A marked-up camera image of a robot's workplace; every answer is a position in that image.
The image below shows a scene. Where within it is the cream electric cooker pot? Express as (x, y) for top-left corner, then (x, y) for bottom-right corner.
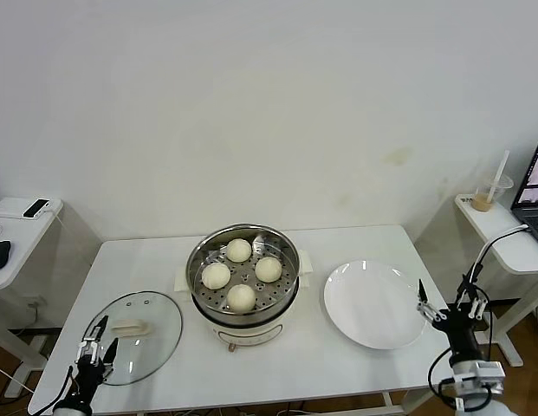
(172, 272), (312, 353)

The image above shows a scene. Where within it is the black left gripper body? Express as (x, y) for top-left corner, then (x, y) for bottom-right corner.
(73, 360), (112, 393)

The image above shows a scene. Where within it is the white round plate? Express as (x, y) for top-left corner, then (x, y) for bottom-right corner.
(323, 259), (428, 351)

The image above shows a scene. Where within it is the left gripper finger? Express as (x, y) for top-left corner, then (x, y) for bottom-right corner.
(102, 337), (120, 380)
(78, 315), (110, 363)

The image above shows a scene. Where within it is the white steamed baozi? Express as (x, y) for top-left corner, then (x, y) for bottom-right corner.
(254, 256), (283, 283)
(226, 237), (253, 263)
(201, 263), (232, 290)
(226, 283), (256, 313)

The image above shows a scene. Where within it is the clear plastic drink cup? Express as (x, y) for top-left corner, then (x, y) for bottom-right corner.
(475, 172), (515, 213)

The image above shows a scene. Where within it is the open dark laptop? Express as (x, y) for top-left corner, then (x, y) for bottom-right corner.
(509, 139), (538, 250)

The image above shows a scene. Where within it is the glass lid with cream handle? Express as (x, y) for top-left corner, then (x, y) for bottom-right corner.
(80, 290), (184, 386)

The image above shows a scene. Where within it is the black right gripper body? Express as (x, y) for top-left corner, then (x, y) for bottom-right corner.
(432, 307), (484, 363)

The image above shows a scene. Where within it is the stainless steel steamer basket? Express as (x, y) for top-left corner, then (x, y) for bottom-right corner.
(175, 223), (315, 316)

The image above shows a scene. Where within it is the white drinking straw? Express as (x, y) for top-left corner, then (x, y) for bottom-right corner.
(486, 149), (511, 204)

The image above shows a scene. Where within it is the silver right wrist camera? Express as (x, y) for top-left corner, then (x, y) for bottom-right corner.
(450, 361), (506, 387)

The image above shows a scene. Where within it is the white side table with phone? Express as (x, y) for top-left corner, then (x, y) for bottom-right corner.
(0, 197), (64, 398)

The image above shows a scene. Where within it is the white power adapter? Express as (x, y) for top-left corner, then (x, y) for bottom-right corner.
(27, 294), (48, 324)

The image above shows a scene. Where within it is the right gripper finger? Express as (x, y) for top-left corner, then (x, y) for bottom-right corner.
(415, 279), (445, 324)
(467, 296), (489, 322)

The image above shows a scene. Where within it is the white and black phone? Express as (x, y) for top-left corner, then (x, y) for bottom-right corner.
(23, 198), (52, 218)

